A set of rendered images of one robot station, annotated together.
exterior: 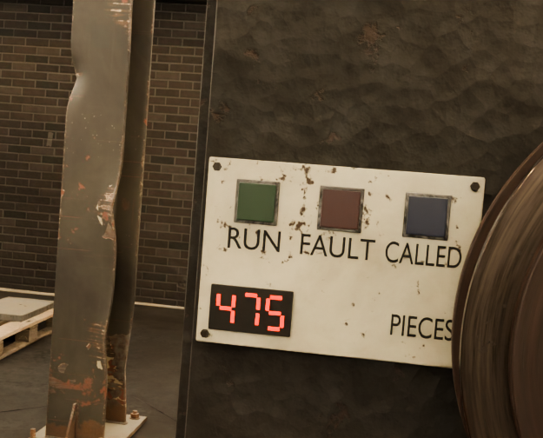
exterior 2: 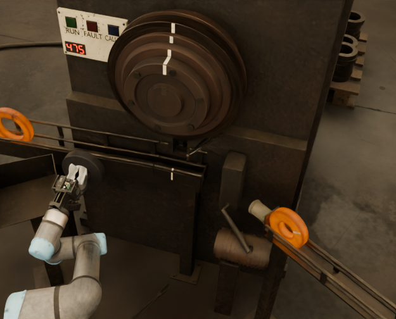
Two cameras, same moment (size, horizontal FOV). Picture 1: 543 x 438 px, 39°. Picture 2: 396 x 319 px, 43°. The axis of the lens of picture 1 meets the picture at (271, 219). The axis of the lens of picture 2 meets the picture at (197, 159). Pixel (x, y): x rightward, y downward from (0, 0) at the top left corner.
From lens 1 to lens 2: 1.35 m
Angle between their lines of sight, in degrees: 42
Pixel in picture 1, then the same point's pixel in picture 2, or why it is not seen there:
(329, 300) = (94, 47)
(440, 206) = (115, 28)
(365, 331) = (103, 55)
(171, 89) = not seen: outside the picture
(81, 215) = not seen: outside the picture
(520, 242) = (115, 56)
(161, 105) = not seen: outside the picture
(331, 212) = (89, 27)
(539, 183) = (117, 44)
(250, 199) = (69, 21)
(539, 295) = (118, 68)
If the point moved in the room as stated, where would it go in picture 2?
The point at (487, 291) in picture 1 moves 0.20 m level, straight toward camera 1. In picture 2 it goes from (110, 64) to (76, 97)
